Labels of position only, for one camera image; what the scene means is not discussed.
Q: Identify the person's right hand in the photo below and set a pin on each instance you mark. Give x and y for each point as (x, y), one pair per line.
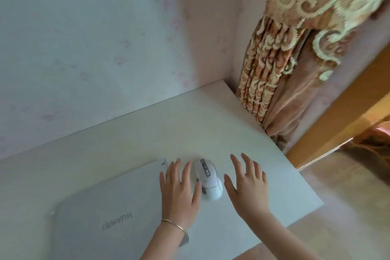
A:
(251, 194)

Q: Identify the person's left hand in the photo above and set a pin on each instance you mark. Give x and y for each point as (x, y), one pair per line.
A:
(178, 197)

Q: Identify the person's right little finger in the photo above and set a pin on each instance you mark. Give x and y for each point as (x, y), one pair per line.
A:
(265, 180)

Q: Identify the person's left little finger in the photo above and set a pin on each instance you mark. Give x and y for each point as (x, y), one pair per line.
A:
(162, 181)

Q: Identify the person's left middle finger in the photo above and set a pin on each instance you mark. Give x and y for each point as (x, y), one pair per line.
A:
(177, 171)

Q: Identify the person's left thumb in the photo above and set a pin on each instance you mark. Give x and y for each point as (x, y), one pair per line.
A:
(197, 194)

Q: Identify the person's right middle finger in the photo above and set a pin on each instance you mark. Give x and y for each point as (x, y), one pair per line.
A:
(248, 165)

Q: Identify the person's right thumb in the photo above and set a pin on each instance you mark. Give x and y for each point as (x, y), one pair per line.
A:
(230, 186)

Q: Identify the person's right forearm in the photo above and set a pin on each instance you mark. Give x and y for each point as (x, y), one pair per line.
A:
(274, 238)

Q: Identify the person's left forearm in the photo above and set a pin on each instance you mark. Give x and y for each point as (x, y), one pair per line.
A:
(166, 243)

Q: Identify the white computer mouse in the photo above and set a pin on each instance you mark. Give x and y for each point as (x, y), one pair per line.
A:
(210, 182)

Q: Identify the silver closed laptop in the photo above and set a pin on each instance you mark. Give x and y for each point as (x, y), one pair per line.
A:
(115, 211)

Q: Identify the orange pink bedding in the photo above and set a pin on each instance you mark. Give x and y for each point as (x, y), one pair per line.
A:
(373, 139)

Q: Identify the pink patterned curtain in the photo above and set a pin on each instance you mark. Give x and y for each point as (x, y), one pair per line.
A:
(292, 40)

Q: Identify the wooden bed frame board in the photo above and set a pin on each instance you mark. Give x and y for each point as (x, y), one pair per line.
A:
(344, 116)

